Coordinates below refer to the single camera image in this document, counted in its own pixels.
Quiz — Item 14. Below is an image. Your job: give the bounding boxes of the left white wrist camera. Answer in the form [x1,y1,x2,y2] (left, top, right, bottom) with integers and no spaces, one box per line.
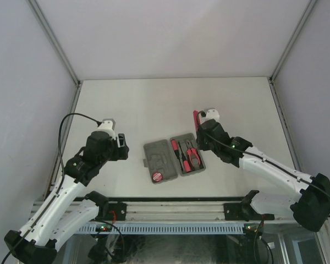
[97,119,116,140]

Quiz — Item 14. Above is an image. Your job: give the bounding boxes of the black camera cable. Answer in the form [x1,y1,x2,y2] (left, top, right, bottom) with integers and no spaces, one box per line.
[1,113,102,264]
[196,109,330,218]

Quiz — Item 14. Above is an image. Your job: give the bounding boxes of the black electrical tape roll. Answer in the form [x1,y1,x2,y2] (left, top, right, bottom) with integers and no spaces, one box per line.
[152,172,163,183]

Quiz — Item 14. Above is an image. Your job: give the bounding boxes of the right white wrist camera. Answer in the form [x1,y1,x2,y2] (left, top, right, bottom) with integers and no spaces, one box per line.
[204,108,219,122]

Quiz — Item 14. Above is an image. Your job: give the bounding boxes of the red-handled screwdriver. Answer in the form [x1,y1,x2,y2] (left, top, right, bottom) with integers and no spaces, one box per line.
[171,140,183,171]
[178,143,191,173]

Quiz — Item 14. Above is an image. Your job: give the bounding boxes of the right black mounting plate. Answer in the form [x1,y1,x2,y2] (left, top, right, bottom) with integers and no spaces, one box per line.
[223,202,275,222]

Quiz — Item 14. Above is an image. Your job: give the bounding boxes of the red black utility knife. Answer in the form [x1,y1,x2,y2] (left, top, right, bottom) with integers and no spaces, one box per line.
[192,111,198,132]

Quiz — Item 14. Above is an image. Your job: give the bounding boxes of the black mounting plate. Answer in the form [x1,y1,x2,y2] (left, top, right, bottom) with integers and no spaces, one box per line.
[96,202,127,222]
[223,202,275,222]

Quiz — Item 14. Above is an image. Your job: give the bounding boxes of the red black pliers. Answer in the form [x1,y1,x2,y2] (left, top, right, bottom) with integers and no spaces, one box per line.
[186,140,202,170]

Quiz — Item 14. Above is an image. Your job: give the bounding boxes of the left aluminium frame post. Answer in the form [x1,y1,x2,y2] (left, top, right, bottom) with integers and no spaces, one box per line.
[26,0,82,166]

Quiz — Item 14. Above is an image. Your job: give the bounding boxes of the right black camera cable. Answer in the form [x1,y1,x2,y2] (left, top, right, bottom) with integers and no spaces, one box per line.
[196,109,330,218]

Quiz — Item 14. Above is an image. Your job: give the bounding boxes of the grey plastic tool case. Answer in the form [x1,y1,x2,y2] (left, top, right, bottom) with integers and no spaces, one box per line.
[144,133,206,184]

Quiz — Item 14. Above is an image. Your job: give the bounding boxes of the left black camera cable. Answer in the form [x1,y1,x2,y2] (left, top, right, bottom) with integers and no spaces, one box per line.
[1,113,102,264]

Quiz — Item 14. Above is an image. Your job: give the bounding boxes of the aluminium frame post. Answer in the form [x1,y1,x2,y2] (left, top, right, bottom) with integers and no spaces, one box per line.
[267,0,319,170]
[26,0,82,166]

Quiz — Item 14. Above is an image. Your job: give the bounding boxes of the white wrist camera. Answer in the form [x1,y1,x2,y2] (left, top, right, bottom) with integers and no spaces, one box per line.
[204,108,219,122]
[97,119,116,140]

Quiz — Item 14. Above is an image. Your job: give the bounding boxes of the blue slotted cable duct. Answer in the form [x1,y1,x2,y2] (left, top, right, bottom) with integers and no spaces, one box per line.
[76,223,245,235]

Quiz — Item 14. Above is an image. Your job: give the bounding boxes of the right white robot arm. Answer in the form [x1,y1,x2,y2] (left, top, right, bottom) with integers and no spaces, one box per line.
[196,119,330,232]

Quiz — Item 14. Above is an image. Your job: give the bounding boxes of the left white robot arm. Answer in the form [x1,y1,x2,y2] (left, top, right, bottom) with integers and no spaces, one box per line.
[4,130,129,263]

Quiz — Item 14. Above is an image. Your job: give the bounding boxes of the right aluminium frame post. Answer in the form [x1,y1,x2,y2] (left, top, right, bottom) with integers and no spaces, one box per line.
[267,0,319,170]

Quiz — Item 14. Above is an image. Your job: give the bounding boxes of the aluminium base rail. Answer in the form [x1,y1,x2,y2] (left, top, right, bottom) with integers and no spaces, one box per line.
[29,200,328,222]

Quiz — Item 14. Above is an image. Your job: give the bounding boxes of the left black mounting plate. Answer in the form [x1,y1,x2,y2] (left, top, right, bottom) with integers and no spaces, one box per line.
[96,202,127,222]

